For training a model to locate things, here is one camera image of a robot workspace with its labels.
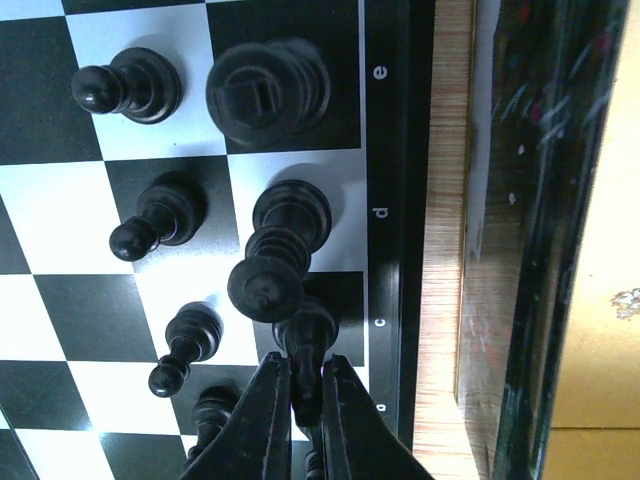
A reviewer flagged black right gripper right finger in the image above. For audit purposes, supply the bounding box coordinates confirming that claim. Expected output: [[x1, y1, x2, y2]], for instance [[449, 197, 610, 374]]
[[322, 354, 432, 480]]

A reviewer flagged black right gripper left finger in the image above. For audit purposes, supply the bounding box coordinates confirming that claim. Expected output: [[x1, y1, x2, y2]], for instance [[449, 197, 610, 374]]
[[181, 352, 291, 479]]

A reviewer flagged black piece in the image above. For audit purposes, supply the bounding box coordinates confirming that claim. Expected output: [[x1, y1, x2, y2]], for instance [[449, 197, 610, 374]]
[[272, 296, 339, 479]]

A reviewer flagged black queen on board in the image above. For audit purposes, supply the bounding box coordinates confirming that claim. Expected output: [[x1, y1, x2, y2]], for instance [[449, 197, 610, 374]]
[[227, 179, 332, 323]]

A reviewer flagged black white chess board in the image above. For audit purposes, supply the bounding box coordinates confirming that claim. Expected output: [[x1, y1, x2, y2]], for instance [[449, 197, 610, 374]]
[[1, 1, 435, 479]]

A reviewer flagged black king on board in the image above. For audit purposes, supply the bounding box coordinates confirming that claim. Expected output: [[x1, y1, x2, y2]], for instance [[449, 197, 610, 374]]
[[205, 37, 332, 147]]

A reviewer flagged black pawn lowest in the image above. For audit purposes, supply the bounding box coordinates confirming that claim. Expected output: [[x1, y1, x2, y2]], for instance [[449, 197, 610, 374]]
[[186, 386, 239, 465]]

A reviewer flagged black pawn lower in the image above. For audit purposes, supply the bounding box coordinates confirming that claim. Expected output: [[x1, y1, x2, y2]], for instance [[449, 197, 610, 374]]
[[148, 302, 223, 398]]

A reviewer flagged black pawn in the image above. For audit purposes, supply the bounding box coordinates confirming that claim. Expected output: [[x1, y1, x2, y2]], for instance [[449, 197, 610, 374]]
[[71, 47, 182, 125], [148, 302, 223, 398], [109, 171, 208, 262]]

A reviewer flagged gold metal tin tray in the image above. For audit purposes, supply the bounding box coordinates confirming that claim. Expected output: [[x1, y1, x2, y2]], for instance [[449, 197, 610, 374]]
[[455, 1, 629, 479]]

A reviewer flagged black pawn middle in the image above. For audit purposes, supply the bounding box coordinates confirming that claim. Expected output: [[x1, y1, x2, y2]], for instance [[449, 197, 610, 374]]
[[109, 171, 208, 262]]

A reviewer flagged black pawn upper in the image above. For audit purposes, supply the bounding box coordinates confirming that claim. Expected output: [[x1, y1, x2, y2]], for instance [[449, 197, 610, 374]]
[[71, 47, 182, 125]]

